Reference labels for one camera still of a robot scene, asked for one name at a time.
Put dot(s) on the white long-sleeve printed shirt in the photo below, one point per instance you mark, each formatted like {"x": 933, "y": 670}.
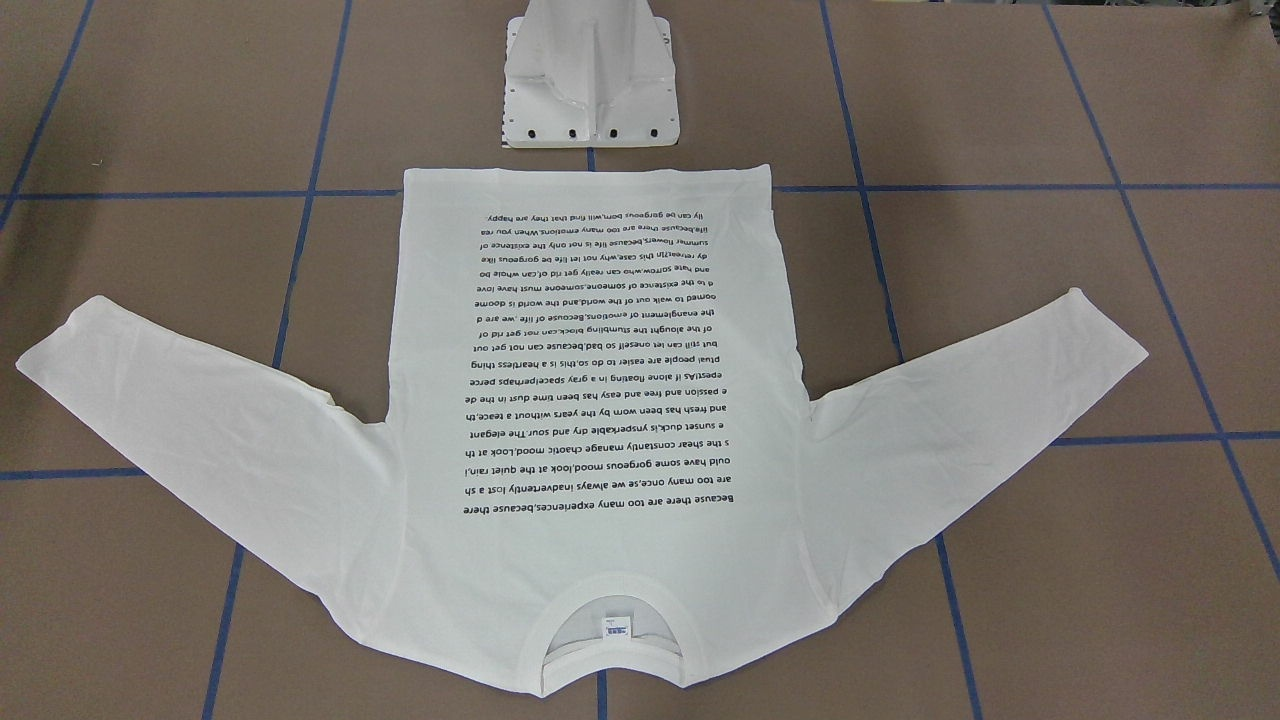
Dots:
{"x": 599, "y": 450}

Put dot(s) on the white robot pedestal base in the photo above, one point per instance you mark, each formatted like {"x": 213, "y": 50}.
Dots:
{"x": 589, "y": 74}

